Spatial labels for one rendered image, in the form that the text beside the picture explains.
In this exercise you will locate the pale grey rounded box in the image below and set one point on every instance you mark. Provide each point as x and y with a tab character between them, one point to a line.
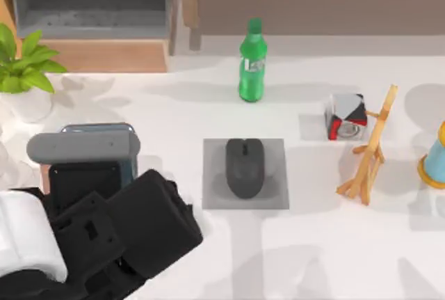
83	147

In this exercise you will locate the blue-grey smartphone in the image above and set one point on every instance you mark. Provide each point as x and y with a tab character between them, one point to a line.
128	174

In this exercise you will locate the green plant in white pot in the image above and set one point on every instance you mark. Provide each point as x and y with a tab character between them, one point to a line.
24	70

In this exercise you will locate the pale wooden drawer front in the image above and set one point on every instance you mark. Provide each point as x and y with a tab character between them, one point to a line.
104	54

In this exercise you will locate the dark grey computer mouse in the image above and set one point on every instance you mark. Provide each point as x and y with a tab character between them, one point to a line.
245	171

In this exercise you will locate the grey pierced drawer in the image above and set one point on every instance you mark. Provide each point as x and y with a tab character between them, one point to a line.
94	4

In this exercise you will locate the wooden cupboard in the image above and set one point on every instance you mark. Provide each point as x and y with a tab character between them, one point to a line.
6	4

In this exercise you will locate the grey mouse pad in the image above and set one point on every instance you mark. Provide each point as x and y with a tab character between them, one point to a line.
278	181

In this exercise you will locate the green bottle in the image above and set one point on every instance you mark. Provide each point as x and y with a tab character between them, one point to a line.
252	70

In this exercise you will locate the red white black cube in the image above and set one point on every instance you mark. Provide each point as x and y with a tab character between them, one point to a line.
344	112

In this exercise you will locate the wooden shelf cabinet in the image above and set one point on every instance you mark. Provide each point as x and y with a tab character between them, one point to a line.
313	4

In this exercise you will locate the wooden stand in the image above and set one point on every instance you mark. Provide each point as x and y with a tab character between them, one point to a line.
375	140

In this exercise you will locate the light blue and yellow bell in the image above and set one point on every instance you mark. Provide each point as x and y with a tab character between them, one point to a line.
435	164

